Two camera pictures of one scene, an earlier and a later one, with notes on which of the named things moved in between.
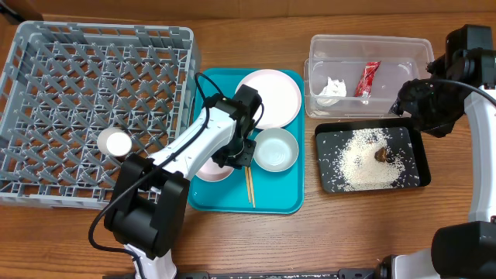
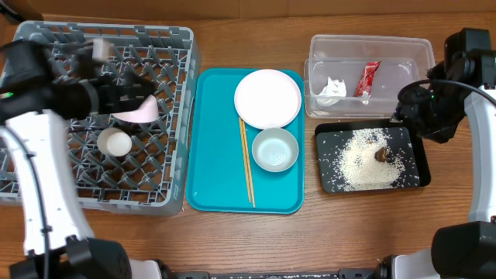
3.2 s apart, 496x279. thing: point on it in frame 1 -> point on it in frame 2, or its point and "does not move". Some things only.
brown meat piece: [380, 155] does not move
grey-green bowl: [276, 149] does not move
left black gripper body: [239, 153] -> [109, 100]
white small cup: [115, 141] does not move
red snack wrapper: [364, 84] does not move
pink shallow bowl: [211, 171] -> [147, 111]
